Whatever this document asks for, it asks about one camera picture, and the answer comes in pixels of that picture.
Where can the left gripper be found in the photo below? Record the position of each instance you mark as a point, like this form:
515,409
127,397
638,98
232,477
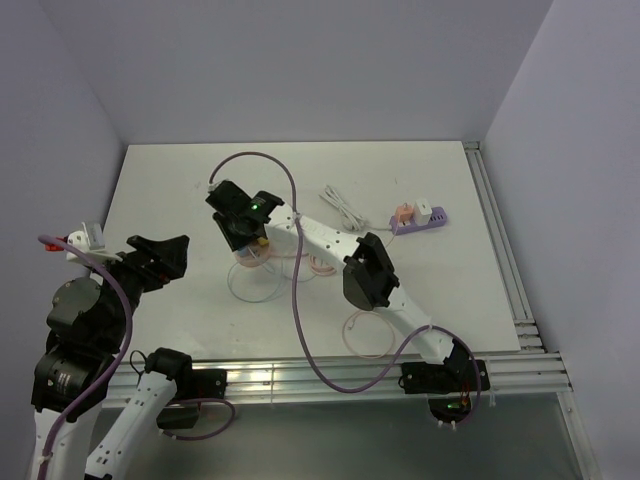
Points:
169,255

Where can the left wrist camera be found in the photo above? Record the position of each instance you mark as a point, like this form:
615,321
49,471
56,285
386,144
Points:
89,239

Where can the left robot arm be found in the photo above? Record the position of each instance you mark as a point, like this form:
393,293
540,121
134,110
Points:
91,328

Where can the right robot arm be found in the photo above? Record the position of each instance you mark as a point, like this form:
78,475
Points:
369,281

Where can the pink round power socket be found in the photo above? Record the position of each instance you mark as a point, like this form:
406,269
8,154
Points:
255,258

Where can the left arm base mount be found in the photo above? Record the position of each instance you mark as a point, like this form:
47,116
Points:
203,383

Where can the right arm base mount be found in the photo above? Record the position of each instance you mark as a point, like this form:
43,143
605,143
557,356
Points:
456,386

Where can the aluminium front rail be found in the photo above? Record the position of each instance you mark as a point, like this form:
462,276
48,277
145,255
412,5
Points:
293,381

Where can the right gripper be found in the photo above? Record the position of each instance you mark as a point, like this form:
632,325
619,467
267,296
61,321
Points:
235,242

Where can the pink charger plug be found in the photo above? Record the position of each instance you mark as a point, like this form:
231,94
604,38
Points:
403,213

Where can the aluminium rail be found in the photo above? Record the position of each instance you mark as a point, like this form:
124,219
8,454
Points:
293,381
525,324

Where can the white 80W charger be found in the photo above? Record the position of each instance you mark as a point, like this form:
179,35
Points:
422,212

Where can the aluminium right rail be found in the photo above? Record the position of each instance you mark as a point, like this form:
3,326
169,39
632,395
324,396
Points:
525,324

